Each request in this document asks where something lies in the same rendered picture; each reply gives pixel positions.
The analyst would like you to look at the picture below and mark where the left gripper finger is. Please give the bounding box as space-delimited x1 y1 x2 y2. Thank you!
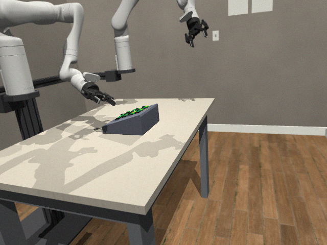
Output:
194 19 209 37
185 29 195 47

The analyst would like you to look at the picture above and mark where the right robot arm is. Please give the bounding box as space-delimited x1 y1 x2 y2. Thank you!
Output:
0 0 101 95

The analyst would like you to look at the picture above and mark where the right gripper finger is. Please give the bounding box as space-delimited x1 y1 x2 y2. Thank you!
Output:
81 88 101 104
98 90 116 106

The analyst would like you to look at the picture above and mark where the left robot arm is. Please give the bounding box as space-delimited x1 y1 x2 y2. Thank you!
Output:
111 0 199 70

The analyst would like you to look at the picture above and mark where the grey switch panel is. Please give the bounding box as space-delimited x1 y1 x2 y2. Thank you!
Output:
102 103 159 135

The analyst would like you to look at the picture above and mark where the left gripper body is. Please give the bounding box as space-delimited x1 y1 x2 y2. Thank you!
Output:
186 17 202 36

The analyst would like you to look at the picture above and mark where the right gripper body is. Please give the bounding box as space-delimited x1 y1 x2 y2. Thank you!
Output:
82 82 103 99

